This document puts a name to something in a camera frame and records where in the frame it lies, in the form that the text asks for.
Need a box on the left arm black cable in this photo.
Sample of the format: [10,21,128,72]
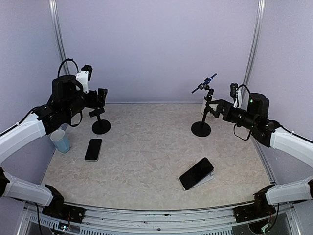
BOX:
[57,58,84,127]

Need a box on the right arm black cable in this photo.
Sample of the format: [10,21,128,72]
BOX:
[233,84,313,144]

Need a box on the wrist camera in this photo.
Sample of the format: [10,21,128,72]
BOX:
[75,65,93,94]
[230,83,242,108]

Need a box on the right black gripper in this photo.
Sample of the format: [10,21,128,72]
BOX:
[205,99,258,130]

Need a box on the aluminium frame post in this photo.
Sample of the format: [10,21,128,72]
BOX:
[236,0,266,106]
[48,0,80,106]

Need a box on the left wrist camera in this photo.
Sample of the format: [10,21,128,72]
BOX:
[75,65,93,94]

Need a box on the right aluminium frame post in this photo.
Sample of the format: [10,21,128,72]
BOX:
[236,0,266,106]

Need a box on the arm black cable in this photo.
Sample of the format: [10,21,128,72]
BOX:
[233,84,313,144]
[57,58,84,127]

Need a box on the black phone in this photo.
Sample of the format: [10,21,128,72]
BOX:
[179,157,214,190]
[84,139,102,162]

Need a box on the white wedge phone stand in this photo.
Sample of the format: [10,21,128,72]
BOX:
[193,172,214,188]

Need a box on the left aluminium frame post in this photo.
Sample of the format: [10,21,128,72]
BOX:
[48,0,80,106]

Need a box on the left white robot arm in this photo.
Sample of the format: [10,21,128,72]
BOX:
[0,75,108,218]

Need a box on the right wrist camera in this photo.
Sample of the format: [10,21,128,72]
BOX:
[230,83,242,108]

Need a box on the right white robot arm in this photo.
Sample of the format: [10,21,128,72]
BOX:
[205,93,313,217]

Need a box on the white mug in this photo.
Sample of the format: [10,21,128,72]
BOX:
[201,99,217,117]

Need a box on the front aluminium rail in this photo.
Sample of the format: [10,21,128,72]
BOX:
[17,203,302,235]

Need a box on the black round-base phone stand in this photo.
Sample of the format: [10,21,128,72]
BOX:
[89,108,111,135]

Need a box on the light blue mug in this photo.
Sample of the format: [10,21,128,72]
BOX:
[50,129,70,153]

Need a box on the black tripod clamp stand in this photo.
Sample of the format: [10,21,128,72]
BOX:
[191,73,217,137]

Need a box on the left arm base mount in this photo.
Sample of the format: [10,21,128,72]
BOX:
[42,204,86,224]

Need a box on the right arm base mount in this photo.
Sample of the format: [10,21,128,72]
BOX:
[233,203,276,223]

